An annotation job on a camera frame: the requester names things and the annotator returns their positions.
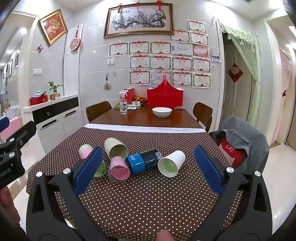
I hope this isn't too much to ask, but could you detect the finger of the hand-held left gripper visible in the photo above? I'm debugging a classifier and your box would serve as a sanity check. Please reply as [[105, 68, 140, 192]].
[[0, 121, 37, 155], [0, 116, 10, 133]]

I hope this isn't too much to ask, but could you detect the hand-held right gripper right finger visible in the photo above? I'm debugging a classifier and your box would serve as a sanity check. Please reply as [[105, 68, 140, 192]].
[[189, 146, 273, 241]]

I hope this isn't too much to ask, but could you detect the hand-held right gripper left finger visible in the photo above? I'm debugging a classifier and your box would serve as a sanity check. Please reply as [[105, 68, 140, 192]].
[[26, 147, 112, 241]]

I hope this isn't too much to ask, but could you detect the pink and green cup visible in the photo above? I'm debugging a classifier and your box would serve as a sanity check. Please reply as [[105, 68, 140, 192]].
[[79, 143, 108, 178]]

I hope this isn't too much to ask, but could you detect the beige cup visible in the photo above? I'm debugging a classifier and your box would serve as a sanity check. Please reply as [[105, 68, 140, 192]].
[[104, 138, 129, 159]]

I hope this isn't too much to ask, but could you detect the white cup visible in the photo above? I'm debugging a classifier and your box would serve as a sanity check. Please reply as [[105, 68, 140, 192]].
[[157, 150, 186, 178]]

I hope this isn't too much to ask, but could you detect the black and blue cup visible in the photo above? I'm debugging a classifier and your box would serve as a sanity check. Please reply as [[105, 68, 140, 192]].
[[126, 149, 162, 176]]

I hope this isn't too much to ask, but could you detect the person's left hand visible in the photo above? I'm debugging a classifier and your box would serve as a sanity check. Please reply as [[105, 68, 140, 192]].
[[0, 187, 21, 232]]

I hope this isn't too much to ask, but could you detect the person's right hand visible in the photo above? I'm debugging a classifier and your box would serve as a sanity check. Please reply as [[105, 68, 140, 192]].
[[157, 230, 174, 241]]

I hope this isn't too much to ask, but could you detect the pink cloth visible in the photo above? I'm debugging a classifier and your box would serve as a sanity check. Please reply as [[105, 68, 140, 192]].
[[0, 117, 24, 143]]

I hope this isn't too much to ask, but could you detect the red printed bag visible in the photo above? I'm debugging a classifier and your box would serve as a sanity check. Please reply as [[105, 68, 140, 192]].
[[218, 136, 247, 170]]

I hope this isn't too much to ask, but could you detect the white black sideboard cabinet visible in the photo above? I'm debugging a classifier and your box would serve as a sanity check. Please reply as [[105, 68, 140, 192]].
[[22, 94, 84, 154]]

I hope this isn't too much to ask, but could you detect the red flat box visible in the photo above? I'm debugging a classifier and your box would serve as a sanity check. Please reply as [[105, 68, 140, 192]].
[[29, 95, 48, 105]]

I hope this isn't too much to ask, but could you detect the black white patterned pouch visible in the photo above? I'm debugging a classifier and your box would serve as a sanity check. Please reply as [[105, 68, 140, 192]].
[[31, 90, 47, 99]]

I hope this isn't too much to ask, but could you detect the small potted plant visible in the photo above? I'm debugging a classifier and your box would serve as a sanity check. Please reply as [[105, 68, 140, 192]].
[[48, 81, 63, 100]]

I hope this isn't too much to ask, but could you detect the grey jacket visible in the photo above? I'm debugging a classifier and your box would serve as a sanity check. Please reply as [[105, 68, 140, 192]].
[[209, 115, 270, 175]]

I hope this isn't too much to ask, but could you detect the wooden chair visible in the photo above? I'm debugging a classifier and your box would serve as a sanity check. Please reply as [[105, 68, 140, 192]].
[[85, 101, 113, 123], [192, 102, 214, 133]]

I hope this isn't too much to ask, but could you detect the brown polka dot tablecloth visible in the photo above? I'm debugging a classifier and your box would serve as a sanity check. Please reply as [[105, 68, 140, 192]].
[[26, 126, 244, 241]]

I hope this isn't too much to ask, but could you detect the white cloth strip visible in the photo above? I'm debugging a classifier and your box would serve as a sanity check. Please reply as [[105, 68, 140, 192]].
[[83, 123, 207, 133]]

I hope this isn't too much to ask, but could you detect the wooden dining table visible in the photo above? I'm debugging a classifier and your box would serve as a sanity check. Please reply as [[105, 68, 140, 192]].
[[89, 105, 204, 129]]

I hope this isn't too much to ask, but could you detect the clear spray bottle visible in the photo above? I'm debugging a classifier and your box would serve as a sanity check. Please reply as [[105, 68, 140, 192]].
[[119, 90, 128, 115]]

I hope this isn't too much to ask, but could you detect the white bowl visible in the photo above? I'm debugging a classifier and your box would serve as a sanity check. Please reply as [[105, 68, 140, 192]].
[[152, 107, 173, 118]]

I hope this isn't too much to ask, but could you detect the green tray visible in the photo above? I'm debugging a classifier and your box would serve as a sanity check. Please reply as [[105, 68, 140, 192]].
[[114, 101, 142, 111]]

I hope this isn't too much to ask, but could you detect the red gift box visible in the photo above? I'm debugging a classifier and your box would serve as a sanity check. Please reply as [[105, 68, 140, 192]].
[[123, 88, 135, 105]]

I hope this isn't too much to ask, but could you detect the orange snack pile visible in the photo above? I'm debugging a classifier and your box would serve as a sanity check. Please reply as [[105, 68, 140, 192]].
[[132, 95, 148, 104]]

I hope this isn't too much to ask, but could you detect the red diamond door decoration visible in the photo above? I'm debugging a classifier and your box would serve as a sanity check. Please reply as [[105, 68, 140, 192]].
[[228, 62, 244, 83]]

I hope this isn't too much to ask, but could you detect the red gold framed picture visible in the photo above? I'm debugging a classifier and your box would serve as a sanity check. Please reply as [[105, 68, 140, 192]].
[[38, 9, 68, 46]]

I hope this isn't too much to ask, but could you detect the green door curtain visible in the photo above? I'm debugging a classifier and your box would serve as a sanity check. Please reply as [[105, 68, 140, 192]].
[[218, 22, 261, 126]]

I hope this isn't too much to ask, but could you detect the pink curtain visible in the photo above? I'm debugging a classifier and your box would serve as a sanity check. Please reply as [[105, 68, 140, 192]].
[[279, 47, 295, 103]]

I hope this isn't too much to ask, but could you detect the framed blossom painting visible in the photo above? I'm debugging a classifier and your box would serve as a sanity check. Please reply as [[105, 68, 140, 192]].
[[103, 3, 174, 39]]

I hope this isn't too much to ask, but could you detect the round pink wall ornament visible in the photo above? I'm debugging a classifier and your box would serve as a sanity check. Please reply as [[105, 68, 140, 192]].
[[70, 24, 82, 51]]

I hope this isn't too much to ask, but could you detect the small wall photo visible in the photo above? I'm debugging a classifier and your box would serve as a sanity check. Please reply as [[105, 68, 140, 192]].
[[211, 47, 221, 63]]

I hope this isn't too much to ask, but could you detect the group of wall certificates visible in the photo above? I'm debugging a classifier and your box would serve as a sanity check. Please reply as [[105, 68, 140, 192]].
[[108, 19, 212, 89]]

